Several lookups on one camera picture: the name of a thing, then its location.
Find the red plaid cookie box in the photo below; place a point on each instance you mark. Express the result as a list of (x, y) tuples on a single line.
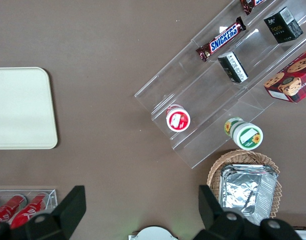
[(293, 77)]

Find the green sunflower yogurt cup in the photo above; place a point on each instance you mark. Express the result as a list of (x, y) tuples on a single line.
[(246, 136)]

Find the small black carton box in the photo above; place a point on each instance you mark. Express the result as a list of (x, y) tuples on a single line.
[(233, 67)]

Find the red cola can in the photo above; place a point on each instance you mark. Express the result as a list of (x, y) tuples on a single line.
[(7, 208), (30, 210)]

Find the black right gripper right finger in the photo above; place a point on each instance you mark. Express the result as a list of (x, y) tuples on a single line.
[(212, 215)]

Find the aluminium foil tray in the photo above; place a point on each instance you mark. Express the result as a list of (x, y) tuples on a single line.
[(245, 190)]

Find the tall black carton box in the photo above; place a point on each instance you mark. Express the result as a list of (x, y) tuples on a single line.
[(283, 26)]

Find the light wicker basket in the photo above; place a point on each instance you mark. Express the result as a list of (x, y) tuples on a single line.
[(218, 170)]

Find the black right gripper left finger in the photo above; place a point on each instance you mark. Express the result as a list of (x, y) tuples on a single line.
[(67, 210)]

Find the white round mount plate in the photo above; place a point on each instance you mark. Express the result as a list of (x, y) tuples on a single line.
[(154, 233)]

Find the brown wrapped chocolate bar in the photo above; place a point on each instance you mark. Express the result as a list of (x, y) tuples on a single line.
[(250, 5)]

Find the white plastic tray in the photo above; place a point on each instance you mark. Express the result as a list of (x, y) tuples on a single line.
[(20, 107)]

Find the clear acrylic can holder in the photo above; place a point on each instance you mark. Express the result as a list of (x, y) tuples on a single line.
[(51, 197)]

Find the red lid yogurt cup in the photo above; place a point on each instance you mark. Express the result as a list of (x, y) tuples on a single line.
[(178, 120)]

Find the Snickers chocolate bar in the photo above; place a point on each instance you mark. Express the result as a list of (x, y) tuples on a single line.
[(221, 39)]

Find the clear acrylic tiered shelf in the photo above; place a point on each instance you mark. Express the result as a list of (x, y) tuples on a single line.
[(192, 82)]

